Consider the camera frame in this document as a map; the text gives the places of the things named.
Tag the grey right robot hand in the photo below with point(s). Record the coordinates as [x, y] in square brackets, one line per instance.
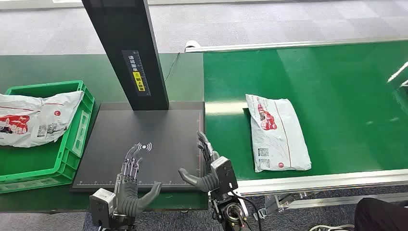
[204, 183]

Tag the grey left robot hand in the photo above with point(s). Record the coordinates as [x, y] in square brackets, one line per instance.
[127, 197]

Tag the small white red-print mailer package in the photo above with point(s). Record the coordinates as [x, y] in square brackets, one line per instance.
[280, 143]

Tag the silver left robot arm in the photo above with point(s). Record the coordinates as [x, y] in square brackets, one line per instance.
[118, 223]

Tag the white mailer package with QR codes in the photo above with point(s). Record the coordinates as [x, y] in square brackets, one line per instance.
[32, 118]

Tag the white conveyor end cap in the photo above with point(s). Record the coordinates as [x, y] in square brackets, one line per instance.
[191, 45]

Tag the green conveyor belt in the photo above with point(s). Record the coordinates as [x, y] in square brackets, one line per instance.
[334, 95]

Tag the green plastic crate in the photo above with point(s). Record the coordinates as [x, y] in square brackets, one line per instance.
[68, 153]

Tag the black and yellow column label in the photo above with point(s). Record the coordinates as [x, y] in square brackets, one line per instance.
[136, 71]

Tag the person's shoe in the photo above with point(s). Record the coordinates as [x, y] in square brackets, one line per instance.
[331, 228]

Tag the black scanner column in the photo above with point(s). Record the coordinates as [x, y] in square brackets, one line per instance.
[134, 32]

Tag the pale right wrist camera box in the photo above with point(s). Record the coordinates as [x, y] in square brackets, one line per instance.
[224, 173]

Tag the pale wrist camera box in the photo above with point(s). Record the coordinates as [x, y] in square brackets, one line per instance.
[102, 204]
[224, 173]

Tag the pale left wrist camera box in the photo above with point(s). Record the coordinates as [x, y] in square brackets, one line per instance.
[102, 204]

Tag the black scanner base plate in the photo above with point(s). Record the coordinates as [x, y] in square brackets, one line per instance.
[143, 127]

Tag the aluminium conveyor frame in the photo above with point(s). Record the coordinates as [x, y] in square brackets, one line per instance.
[318, 183]

